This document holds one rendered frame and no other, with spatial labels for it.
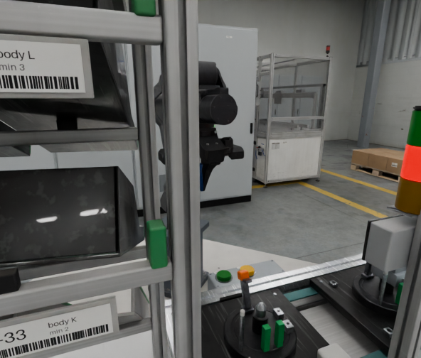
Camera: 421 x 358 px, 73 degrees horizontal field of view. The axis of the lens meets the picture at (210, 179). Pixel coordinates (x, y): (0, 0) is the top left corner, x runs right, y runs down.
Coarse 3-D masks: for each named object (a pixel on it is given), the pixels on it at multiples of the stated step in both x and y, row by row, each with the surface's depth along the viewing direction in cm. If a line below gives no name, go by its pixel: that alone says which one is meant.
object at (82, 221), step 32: (0, 192) 22; (32, 192) 22; (64, 192) 22; (96, 192) 23; (128, 192) 30; (0, 224) 21; (32, 224) 22; (64, 224) 22; (96, 224) 22; (128, 224) 28; (0, 256) 21; (32, 256) 21; (64, 256) 22; (96, 256) 22
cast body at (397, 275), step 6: (372, 270) 67; (378, 270) 66; (396, 270) 62; (402, 270) 62; (378, 276) 66; (390, 276) 63; (396, 276) 62; (402, 276) 62; (390, 282) 63; (396, 282) 62
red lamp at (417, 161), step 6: (408, 150) 41; (414, 150) 40; (420, 150) 40; (408, 156) 41; (414, 156) 41; (420, 156) 40; (408, 162) 41; (414, 162) 41; (420, 162) 40; (402, 168) 43; (408, 168) 41; (414, 168) 41; (420, 168) 40; (402, 174) 43; (408, 174) 42; (414, 174) 41; (420, 174) 40; (414, 180) 41; (420, 180) 40
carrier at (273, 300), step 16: (224, 304) 65; (240, 304) 65; (256, 304) 65; (272, 304) 65; (288, 304) 65; (208, 320) 60; (224, 320) 60; (240, 320) 49; (256, 320) 54; (272, 320) 58; (288, 320) 56; (304, 320) 60; (208, 336) 56; (224, 336) 55; (240, 336) 50; (256, 336) 54; (272, 336) 54; (288, 336) 54; (304, 336) 56; (320, 336) 56; (208, 352) 53; (224, 352) 53; (240, 352) 50; (256, 352) 51; (272, 352) 51; (288, 352) 50; (304, 352) 53; (320, 352) 51; (336, 352) 50
